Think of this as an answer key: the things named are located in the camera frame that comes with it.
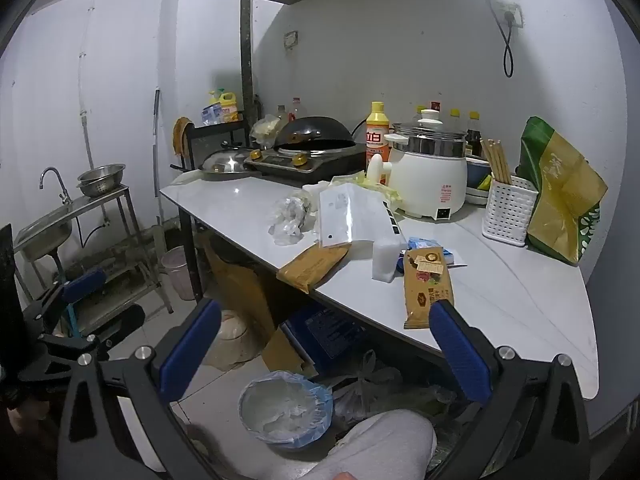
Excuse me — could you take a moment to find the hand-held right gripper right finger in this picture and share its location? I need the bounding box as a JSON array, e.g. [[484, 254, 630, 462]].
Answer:
[[427, 300, 593, 480]]

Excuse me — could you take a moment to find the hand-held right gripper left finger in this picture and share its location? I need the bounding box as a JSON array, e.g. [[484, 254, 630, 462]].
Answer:
[[57, 297, 223, 480]]

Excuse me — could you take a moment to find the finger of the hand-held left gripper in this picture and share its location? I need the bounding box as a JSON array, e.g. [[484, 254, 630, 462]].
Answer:
[[30, 304, 147, 376], [22, 267, 107, 333]]

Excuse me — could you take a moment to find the trash bin with blue liner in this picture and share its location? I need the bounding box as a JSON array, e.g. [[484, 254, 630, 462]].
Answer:
[[237, 370, 335, 452]]

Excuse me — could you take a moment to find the blue tissue pack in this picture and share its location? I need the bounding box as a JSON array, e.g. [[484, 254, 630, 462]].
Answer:
[[407, 236, 457, 267]]

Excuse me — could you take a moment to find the brown padded envelope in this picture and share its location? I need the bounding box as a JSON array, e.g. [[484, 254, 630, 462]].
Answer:
[[276, 244, 350, 293]]

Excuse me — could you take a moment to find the steel sink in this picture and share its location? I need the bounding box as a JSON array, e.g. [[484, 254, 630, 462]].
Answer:
[[12, 200, 76, 263]]

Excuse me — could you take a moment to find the pink waste basket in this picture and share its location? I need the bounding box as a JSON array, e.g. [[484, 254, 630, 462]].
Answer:
[[161, 246, 196, 301]]

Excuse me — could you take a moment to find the brown snack packet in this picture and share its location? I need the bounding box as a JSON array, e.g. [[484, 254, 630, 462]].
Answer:
[[402, 246, 456, 331]]

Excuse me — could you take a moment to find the large brown cardboard box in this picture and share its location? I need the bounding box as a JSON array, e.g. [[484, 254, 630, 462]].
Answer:
[[202, 232, 281, 331]]

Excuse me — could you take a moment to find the black table leg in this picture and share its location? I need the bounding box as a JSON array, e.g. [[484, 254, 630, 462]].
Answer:
[[179, 207, 207, 303]]

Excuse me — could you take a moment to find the steel faucet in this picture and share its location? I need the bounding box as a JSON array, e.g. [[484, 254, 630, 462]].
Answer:
[[40, 166, 72, 206]]

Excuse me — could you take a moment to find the white plastic bag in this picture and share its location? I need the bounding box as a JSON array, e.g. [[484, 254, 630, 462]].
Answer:
[[330, 350, 451, 426]]

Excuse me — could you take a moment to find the steel colander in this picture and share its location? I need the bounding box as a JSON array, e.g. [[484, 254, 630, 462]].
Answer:
[[77, 177, 123, 198]]

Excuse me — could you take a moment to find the steel bowl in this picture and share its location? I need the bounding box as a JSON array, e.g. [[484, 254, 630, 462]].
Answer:
[[76, 162, 127, 186]]

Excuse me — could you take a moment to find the white rectangular box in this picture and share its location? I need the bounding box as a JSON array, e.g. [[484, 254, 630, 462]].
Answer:
[[371, 199, 410, 283]]

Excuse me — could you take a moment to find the person's right leg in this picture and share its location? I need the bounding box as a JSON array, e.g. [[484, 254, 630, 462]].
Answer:
[[292, 408, 438, 480]]

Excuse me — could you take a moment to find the blue cardboard box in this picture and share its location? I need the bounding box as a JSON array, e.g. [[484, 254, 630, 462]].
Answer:
[[262, 302, 381, 376]]

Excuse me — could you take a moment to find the white perforated chopstick basket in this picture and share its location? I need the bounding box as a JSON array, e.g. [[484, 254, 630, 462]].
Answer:
[[481, 174, 540, 247]]

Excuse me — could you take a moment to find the crumpled clear plastic wrap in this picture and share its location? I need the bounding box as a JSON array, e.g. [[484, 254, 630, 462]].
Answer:
[[267, 195, 317, 247]]

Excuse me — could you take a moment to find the white electric cooker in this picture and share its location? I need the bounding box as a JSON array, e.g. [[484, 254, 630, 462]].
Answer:
[[366, 108, 469, 222]]

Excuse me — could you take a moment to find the brown hanging mat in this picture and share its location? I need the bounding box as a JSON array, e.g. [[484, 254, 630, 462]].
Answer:
[[172, 116, 193, 158]]

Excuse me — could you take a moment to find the white plastic package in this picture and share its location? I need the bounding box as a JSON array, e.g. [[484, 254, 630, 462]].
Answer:
[[317, 185, 396, 250]]

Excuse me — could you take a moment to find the steel wok lid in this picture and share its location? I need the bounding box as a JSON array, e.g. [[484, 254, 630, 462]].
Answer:
[[198, 149, 263, 182]]

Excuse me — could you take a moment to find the green and yellow bag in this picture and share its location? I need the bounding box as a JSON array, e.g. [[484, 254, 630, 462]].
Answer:
[[516, 116, 609, 267]]

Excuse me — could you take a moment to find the pale yellow plastic bag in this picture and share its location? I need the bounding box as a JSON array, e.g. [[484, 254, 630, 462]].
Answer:
[[330, 172, 406, 213]]

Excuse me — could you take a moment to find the bundle of wooden chopsticks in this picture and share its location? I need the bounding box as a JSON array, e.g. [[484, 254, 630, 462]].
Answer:
[[480, 137, 514, 186]]

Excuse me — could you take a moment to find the black metal rack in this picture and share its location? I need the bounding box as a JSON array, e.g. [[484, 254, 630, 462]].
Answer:
[[170, 119, 251, 173]]

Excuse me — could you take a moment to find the dark sauce bottle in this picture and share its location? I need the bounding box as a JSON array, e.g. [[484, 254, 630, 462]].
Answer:
[[465, 111, 483, 157]]

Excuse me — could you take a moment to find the clear bag of food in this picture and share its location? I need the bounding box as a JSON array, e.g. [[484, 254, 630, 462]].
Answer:
[[249, 115, 282, 150]]

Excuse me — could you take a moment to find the yellow detergent bottle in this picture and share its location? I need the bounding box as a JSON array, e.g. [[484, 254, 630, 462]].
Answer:
[[365, 101, 392, 186]]

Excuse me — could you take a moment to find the black wok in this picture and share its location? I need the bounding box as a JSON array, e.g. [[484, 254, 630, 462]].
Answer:
[[274, 116, 355, 151]]

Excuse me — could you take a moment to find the grey mop handle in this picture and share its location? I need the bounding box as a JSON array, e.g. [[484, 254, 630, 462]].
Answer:
[[151, 88, 162, 226]]

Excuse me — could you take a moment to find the white wall pipe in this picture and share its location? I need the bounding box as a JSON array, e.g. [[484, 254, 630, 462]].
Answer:
[[75, 0, 98, 171]]

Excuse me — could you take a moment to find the dark vertical post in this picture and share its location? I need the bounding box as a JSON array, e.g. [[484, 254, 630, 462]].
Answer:
[[240, 0, 252, 141]]

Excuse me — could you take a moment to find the black power cable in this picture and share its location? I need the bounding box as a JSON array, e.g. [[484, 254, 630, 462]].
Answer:
[[470, 0, 516, 78]]

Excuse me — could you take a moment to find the white wall outlet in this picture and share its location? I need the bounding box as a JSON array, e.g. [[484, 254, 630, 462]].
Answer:
[[492, 2, 524, 28]]

